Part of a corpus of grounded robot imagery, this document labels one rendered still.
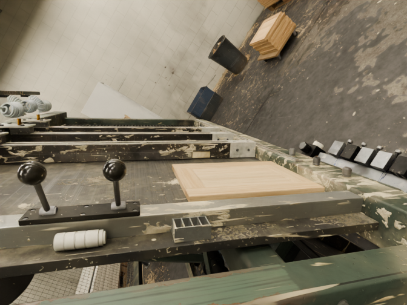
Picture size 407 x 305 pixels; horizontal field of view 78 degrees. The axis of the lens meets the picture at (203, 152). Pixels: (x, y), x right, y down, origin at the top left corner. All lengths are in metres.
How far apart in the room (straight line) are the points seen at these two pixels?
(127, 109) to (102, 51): 1.84
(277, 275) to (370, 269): 0.13
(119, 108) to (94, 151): 3.46
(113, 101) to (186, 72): 2.13
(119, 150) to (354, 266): 0.87
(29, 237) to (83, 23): 5.69
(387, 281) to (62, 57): 5.99
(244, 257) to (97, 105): 4.18
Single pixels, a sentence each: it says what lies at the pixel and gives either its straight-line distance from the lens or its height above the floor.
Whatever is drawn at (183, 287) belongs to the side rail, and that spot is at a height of 1.32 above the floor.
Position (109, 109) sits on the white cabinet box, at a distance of 4.52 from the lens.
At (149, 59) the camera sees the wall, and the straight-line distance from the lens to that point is 5.92.
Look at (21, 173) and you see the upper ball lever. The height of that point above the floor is 1.55.
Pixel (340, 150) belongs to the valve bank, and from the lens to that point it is 1.06.
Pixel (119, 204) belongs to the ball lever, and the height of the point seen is 1.40.
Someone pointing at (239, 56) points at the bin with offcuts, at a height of 0.20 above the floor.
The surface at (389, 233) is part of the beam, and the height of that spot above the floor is 0.87.
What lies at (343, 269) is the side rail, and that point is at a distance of 0.41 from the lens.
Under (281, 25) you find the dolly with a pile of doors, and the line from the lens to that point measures 4.00.
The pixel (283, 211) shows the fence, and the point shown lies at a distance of 0.60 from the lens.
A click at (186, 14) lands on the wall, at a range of 6.18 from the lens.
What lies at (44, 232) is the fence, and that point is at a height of 1.49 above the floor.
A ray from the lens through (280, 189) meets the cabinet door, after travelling 0.74.
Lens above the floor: 1.48
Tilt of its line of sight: 19 degrees down
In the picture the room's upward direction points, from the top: 60 degrees counter-clockwise
